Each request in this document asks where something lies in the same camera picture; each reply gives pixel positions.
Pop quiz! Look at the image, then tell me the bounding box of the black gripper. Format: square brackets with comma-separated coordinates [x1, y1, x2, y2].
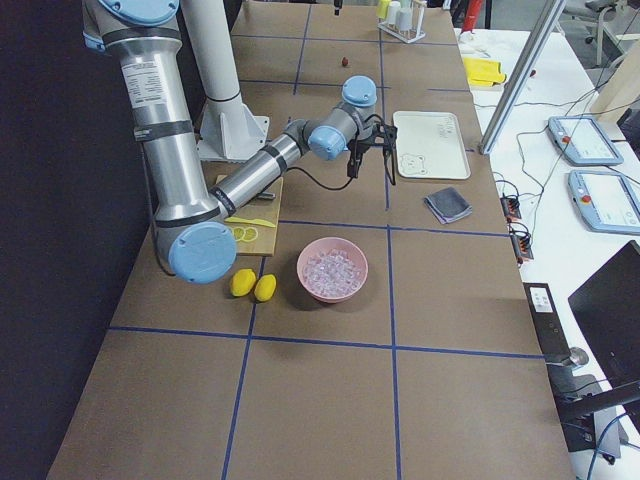
[333, 0, 375, 178]

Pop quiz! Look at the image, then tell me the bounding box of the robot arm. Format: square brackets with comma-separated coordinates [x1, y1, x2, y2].
[82, 1, 377, 284]

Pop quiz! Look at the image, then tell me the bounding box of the yellow cup on rack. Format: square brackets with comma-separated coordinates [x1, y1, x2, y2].
[376, 0, 391, 20]

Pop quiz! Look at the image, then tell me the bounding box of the grey cup on rack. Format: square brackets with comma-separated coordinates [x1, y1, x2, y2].
[395, 7, 413, 31]

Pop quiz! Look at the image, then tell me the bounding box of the white cup on rack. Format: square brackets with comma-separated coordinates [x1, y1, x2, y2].
[386, 0, 401, 23]

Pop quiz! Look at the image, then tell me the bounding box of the pile of clear ice cubes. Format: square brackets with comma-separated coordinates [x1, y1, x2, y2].
[302, 249, 365, 299]

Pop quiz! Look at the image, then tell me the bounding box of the cream bear tray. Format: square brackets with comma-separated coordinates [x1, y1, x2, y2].
[393, 111, 471, 180]

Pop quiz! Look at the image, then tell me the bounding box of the yellow cloth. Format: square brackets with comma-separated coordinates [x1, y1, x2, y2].
[462, 57, 507, 87]

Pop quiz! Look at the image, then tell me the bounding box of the wooden cutting board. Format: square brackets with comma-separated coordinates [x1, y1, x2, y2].
[224, 178, 283, 256]

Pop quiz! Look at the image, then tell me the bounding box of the grey folded cloth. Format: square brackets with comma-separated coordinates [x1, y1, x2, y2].
[424, 187, 472, 224]

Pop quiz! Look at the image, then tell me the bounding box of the yellow plastic knife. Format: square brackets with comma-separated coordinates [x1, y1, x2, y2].
[224, 216, 277, 228]

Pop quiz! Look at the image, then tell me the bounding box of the pink bowl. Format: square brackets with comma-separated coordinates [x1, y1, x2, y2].
[296, 237, 368, 303]

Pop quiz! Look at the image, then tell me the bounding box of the lower whole lemon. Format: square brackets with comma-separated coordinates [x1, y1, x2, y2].
[254, 274, 277, 302]

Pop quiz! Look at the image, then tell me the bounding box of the whole lemon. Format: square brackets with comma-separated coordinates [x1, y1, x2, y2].
[229, 268, 257, 297]
[254, 274, 277, 302]

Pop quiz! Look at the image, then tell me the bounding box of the upper whole lemon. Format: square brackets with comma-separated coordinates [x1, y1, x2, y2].
[229, 268, 257, 297]

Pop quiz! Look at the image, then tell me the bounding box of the upper teach pendant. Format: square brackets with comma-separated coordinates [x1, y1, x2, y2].
[548, 114, 624, 166]

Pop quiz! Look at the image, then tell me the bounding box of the teach pendant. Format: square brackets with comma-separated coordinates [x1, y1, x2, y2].
[548, 114, 624, 166]
[567, 170, 639, 235]

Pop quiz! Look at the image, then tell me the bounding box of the lower teach pendant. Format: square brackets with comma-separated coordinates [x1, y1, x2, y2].
[567, 170, 639, 235]

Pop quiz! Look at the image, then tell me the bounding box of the black power strip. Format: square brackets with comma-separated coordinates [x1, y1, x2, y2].
[523, 282, 570, 364]

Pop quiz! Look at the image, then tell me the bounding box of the black laptop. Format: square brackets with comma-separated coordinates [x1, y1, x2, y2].
[569, 240, 639, 386]

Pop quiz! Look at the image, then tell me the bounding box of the white wire cup rack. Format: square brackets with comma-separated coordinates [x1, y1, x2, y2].
[376, 0, 427, 44]

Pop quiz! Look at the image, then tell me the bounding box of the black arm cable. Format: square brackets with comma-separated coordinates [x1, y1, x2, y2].
[284, 113, 381, 191]

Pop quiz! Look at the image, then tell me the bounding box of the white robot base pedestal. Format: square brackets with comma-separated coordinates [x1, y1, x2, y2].
[181, 0, 269, 163]

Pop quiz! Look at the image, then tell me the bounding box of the aluminium frame post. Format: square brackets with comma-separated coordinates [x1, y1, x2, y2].
[479, 0, 566, 155]

